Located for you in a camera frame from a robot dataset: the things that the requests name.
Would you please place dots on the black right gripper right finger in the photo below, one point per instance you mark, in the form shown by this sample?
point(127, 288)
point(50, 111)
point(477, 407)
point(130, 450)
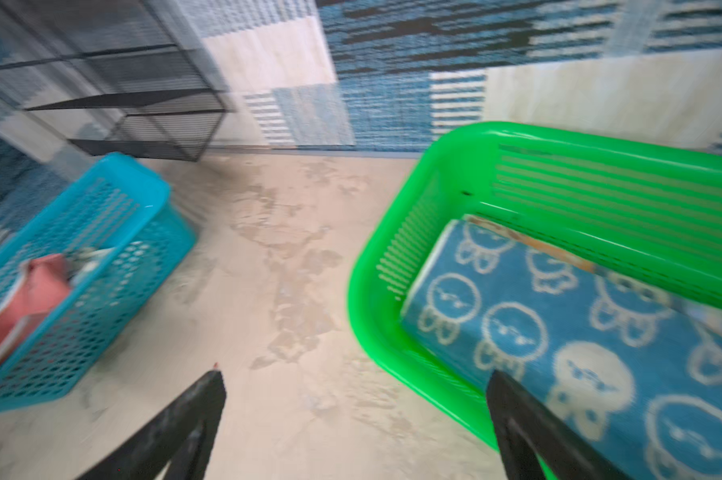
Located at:
point(529, 437)

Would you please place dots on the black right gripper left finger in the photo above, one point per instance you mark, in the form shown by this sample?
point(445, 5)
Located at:
point(175, 444)

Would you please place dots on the light blue patterned towel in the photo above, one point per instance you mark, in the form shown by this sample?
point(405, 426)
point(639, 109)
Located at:
point(646, 394)

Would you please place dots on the teal plastic basket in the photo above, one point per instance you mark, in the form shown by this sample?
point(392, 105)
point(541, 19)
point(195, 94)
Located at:
point(123, 209)

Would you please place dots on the multicolour rabbit towel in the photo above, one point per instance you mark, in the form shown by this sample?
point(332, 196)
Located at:
point(556, 271)

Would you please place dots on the red pink towel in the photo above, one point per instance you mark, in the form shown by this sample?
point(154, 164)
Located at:
point(41, 285)

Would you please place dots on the green plastic basket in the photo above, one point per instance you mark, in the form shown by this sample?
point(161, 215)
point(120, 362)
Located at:
point(649, 212)

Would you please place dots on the black wire shelf rack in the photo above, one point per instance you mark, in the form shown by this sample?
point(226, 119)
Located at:
point(95, 77)

